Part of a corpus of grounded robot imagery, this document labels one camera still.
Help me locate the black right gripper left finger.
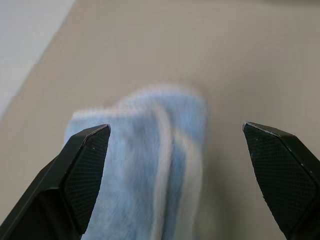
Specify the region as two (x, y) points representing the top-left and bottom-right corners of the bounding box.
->
(0, 123), (112, 240)

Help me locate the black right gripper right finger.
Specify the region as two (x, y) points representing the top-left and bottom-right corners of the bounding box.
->
(241, 121), (320, 240)

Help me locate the light blue towel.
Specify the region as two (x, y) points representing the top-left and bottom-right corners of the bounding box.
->
(63, 83), (209, 240)

